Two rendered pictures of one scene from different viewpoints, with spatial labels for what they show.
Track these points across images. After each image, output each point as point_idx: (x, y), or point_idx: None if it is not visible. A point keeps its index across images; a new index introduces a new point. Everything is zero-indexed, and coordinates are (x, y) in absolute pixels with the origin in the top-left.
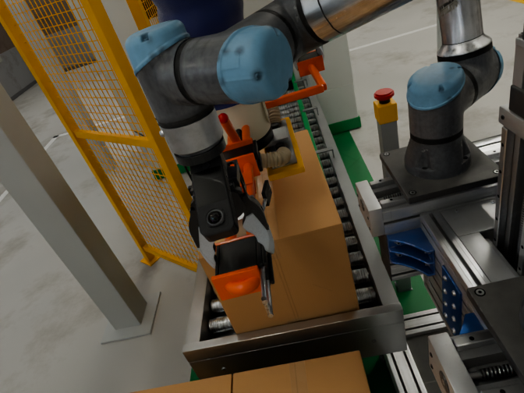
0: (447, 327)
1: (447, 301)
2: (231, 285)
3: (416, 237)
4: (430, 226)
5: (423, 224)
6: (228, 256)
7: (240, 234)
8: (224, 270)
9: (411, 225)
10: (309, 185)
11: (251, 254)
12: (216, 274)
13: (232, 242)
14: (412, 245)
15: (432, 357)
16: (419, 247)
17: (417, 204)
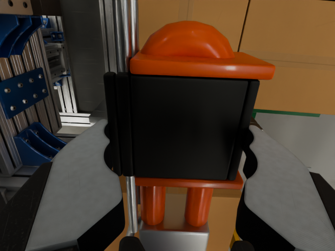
0: (53, 87)
1: (28, 94)
2: (218, 45)
3: (28, 156)
4: (1, 159)
5: (15, 165)
6: (212, 135)
7: (180, 200)
8: (228, 89)
9: (28, 168)
10: (116, 242)
11: (146, 119)
12: (256, 80)
13: (193, 177)
14: (32, 148)
15: (10, 0)
16: (26, 144)
17: (3, 186)
